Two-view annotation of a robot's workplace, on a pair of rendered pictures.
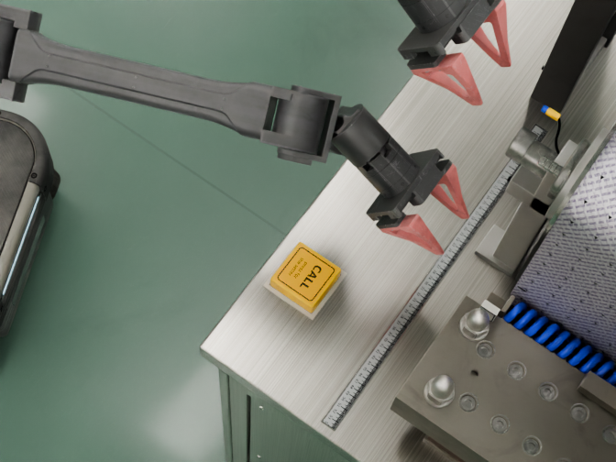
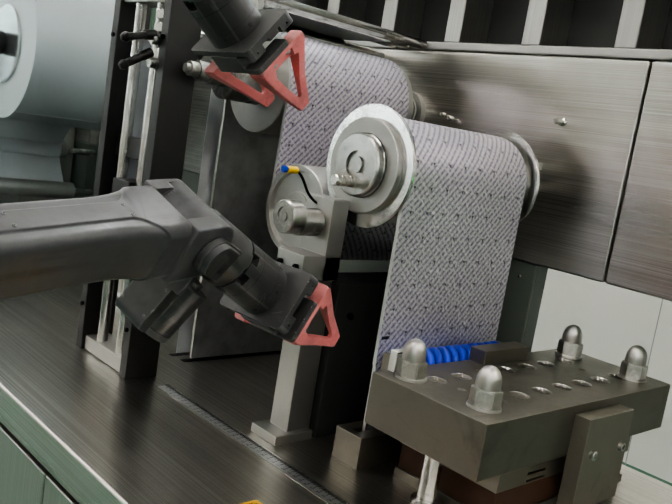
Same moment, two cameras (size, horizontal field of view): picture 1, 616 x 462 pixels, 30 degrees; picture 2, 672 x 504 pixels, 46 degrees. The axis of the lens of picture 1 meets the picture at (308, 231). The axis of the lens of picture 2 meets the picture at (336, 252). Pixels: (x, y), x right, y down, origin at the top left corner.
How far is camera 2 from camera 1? 1.28 m
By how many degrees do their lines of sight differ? 75
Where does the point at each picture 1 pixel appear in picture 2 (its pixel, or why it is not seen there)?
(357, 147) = (238, 236)
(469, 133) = (134, 410)
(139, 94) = (30, 233)
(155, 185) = not seen: outside the picture
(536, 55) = (83, 366)
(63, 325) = not seen: outside the picture
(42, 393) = not seen: outside the picture
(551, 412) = (506, 377)
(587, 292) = (433, 263)
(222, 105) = (129, 211)
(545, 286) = (403, 301)
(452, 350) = (435, 390)
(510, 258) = (303, 410)
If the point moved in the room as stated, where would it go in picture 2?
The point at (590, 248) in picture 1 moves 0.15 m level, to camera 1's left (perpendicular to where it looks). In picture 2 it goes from (433, 184) to (402, 185)
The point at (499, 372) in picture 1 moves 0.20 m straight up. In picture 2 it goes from (463, 382) to (496, 208)
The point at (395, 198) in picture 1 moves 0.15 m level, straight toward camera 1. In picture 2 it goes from (291, 282) to (429, 319)
